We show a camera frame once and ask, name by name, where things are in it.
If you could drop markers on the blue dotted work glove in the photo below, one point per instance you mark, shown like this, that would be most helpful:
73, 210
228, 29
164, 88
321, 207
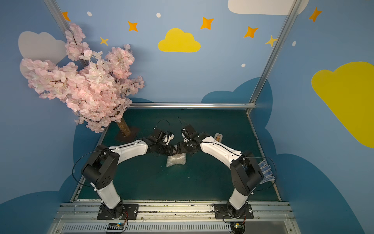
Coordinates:
267, 172

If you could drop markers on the clear bubble wrap sheet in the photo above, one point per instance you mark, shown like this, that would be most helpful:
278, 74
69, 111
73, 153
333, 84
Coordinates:
178, 159

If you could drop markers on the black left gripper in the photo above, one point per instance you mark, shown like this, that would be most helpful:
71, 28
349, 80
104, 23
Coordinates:
166, 146

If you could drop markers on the back aluminium frame rail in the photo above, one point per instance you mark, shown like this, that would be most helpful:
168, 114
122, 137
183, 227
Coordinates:
193, 105

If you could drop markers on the left small electronics board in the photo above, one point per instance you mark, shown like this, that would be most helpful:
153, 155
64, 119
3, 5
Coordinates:
115, 228

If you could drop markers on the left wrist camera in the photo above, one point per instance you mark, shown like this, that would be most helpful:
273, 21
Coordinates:
163, 137

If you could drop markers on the small electronics board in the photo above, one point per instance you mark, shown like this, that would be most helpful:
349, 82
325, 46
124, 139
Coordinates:
237, 228
115, 228

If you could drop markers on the left aluminium corner post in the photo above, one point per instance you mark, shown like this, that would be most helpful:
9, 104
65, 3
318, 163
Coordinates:
58, 16

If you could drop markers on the pink cherry blossom tree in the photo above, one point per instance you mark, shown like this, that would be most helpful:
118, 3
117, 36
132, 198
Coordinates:
97, 89

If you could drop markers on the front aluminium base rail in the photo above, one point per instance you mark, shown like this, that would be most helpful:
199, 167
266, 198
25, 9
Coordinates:
177, 217

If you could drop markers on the right small electronics board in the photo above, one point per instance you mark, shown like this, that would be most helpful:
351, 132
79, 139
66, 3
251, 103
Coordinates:
237, 228

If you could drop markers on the white tape dispenser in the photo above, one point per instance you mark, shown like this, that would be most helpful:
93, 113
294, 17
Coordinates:
218, 137

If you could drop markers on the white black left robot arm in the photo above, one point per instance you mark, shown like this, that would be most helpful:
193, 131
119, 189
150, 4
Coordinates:
101, 167

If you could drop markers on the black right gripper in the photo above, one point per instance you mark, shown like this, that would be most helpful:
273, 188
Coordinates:
185, 145

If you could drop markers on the aluminium corner post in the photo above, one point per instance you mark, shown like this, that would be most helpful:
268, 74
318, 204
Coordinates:
58, 16
284, 32

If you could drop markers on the right side table rail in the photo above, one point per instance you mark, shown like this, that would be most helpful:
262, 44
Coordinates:
267, 151

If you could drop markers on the right aluminium corner post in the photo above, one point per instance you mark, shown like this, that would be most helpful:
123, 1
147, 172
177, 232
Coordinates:
284, 32

